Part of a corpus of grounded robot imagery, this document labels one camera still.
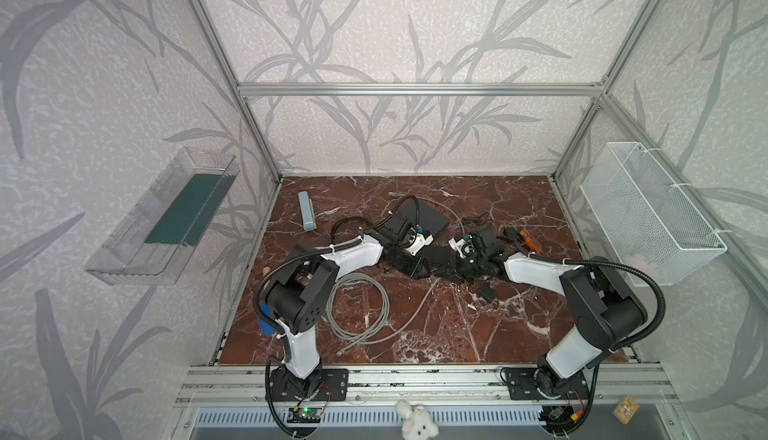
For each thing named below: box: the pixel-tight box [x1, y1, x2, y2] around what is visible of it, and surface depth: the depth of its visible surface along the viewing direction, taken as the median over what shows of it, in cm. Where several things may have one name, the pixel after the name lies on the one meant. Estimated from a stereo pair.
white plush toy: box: [396, 400, 439, 440], surface depth 67 cm
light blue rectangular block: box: [298, 191, 317, 232], surface depth 106 cm
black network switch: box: [410, 243, 475, 283], surface depth 82 cm
